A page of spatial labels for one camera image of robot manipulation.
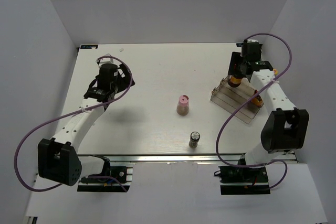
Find red lid sauce jar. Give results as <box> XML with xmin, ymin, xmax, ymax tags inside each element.
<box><xmin>251</xmin><ymin>95</ymin><xmax>264</xmax><ymax>108</ymax></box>
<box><xmin>227</xmin><ymin>75</ymin><xmax>244</xmax><ymax>88</ymax></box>

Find pink lid spice shaker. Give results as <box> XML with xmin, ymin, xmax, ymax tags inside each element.
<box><xmin>176</xmin><ymin>95</ymin><xmax>189</xmax><ymax>116</ymax></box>

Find black lid pepper shaker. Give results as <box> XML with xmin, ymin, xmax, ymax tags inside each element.
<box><xmin>188</xmin><ymin>131</ymin><xmax>201</xmax><ymax>148</ymax></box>

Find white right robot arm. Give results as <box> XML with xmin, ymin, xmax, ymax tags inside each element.
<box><xmin>228</xmin><ymin>39</ymin><xmax>309</xmax><ymax>182</ymax></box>

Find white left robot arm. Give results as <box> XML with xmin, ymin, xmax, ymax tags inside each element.
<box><xmin>38</xmin><ymin>62</ymin><xmax>135</xmax><ymax>186</ymax></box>

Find clear tiered acrylic rack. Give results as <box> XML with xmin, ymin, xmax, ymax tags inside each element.
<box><xmin>211</xmin><ymin>76</ymin><xmax>260</xmax><ymax>124</ymax></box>

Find blue corner label sticker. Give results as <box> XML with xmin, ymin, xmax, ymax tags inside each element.
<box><xmin>80</xmin><ymin>45</ymin><xmax>98</xmax><ymax>49</ymax></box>

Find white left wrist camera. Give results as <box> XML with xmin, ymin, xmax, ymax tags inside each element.
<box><xmin>96</xmin><ymin>55</ymin><xmax>113</xmax><ymax>66</ymax></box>

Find aluminium rail front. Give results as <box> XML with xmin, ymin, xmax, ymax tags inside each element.
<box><xmin>78</xmin><ymin>153</ymin><xmax>299</xmax><ymax>164</ymax></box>

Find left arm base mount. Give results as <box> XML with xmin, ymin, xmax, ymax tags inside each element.
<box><xmin>77</xmin><ymin>155</ymin><xmax>133</xmax><ymax>193</ymax></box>

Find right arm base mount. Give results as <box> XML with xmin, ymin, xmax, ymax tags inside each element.
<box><xmin>214</xmin><ymin>166</ymin><xmax>270</xmax><ymax>196</ymax></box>

